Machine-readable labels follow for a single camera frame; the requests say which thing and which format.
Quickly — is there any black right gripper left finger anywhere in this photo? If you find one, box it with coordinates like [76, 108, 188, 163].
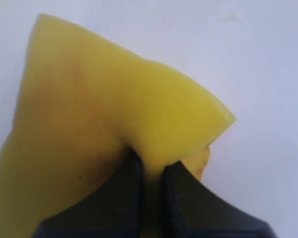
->
[32, 151, 143, 238]

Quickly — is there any yellow sponge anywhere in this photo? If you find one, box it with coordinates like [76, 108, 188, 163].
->
[0, 13, 236, 238]

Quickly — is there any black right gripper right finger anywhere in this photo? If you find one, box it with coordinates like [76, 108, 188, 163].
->
[161, 162, 276, 238]

